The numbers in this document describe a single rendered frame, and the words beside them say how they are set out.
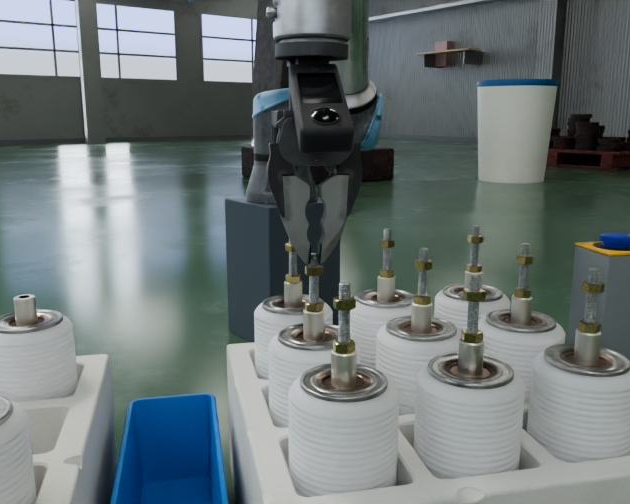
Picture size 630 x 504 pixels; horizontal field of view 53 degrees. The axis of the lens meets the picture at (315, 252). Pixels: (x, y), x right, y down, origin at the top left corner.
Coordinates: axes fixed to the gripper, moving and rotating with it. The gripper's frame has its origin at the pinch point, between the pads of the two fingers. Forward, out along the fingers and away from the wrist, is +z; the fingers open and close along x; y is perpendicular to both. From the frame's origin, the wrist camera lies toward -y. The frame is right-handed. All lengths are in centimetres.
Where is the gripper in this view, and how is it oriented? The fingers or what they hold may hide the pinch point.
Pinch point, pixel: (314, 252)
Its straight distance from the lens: 63.7
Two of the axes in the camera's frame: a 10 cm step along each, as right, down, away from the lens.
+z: 0.0, 9.8, 2.1
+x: -9.9, 0.3, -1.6
